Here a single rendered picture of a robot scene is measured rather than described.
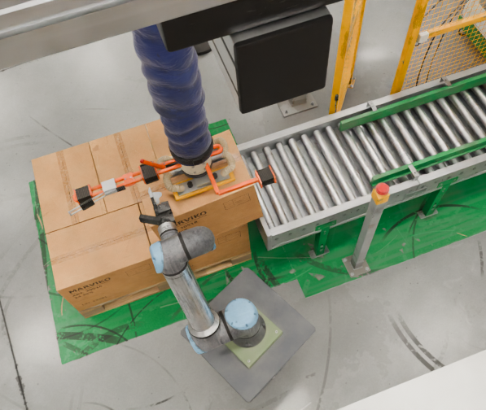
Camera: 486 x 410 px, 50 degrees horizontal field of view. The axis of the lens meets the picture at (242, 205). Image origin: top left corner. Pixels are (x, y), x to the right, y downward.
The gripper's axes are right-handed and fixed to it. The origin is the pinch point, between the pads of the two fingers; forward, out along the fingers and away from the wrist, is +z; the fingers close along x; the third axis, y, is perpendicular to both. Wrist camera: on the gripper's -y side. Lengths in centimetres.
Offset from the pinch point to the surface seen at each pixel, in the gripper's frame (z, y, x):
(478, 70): 42, 237, -53
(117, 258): 4, -33, -58
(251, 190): -8, 51, -17
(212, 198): -5.7, 29.3, -14.4
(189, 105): 1, 30, 54
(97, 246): 16, -43, -58
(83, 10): -113, 8, 198
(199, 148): 2.7, 30.2, 20.4
